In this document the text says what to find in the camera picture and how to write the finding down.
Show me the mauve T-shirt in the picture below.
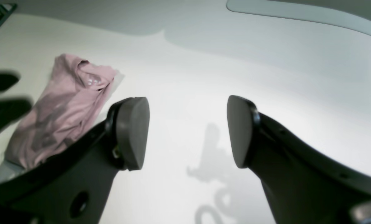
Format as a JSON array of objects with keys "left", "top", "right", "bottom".
[{"left": 4, "top": 54, "right": 118, "bottom": 170}]

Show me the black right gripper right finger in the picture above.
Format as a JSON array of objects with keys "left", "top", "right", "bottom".
[{"left": 227, "top": 95, "right": 371, "bottom": 224}]

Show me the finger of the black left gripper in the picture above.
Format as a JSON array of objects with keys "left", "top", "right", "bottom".
[
  {"left": 0, "top": 72, "right": 20, "bottom": 92},
  {"left": 0, "top": 98, "right": 32, "bottom": 133}
]

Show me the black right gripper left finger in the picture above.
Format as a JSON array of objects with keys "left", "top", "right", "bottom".
[{"left": 0, "top": 97, "right": 150, "bottom": 224}]

